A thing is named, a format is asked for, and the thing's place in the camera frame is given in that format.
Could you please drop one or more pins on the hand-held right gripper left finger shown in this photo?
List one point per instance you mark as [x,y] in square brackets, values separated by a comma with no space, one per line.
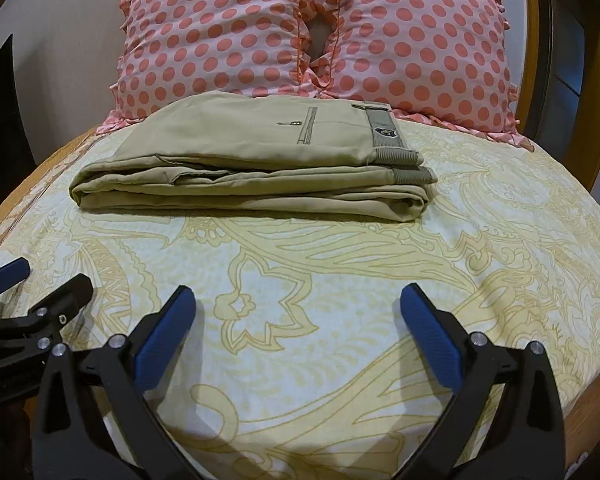
[162,332]

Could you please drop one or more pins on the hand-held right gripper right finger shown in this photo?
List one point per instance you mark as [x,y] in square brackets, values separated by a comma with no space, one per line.
[430,332]

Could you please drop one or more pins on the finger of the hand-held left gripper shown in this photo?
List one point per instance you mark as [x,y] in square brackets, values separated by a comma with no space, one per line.
[7,275]
[72,295]

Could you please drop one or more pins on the khaki pants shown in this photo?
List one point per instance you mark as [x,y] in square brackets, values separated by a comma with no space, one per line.
[240,160]

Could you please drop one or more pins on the yellow patterned bed sheet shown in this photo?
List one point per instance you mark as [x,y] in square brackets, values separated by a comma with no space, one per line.
[330,300]

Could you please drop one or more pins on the dark wooden cabinet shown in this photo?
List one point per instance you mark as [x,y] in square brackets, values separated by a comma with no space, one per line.
[0,135]

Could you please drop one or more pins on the pink polka dot pillow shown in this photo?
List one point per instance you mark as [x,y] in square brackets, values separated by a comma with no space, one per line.
[420,45]
[205,45]

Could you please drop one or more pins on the dark door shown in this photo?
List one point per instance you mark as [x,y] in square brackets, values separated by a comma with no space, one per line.
[565,35]

